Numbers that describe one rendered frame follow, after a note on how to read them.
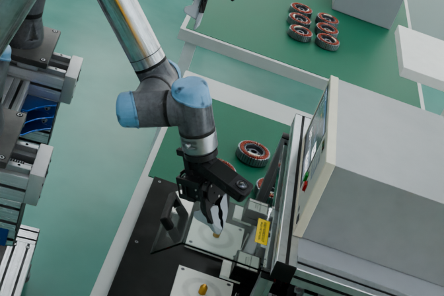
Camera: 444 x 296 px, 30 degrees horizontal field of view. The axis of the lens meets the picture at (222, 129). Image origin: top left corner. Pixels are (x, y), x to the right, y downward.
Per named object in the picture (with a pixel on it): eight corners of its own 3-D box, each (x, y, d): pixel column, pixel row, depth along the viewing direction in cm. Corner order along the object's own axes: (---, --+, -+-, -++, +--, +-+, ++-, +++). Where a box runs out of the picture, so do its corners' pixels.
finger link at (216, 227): (201, 228, 183) (195, 193, 179) (223, 234, 180) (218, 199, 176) (193, 236, 181) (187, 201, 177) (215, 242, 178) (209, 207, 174)
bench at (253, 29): (135, 170, 383) (180, 27, 346) (199, 24, 544) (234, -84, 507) (358, 248, 386) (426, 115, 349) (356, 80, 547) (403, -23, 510)
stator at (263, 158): (236, 144, 281) (240, 135, 279) (268, 154, 282) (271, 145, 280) (233, 160, 272) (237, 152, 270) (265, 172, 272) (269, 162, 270)
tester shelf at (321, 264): (269, 277, 176) (276, 261, 174) (290, 126, 235) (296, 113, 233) (462, 344, 177) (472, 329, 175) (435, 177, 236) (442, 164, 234)
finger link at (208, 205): (214, 214, 179) (209, 180, 175) (221, 216, 178) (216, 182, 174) (202, 226, 176) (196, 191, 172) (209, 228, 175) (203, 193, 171)
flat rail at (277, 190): (259, 287, 181) (263, 277, 180) (281, 147, 235) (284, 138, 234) (264, 289, 181) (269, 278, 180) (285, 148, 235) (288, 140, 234)
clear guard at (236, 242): (149, 254, 180) (156, 233, 177) (170, 194, 201) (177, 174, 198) (291, 302, 181) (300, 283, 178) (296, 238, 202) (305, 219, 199)
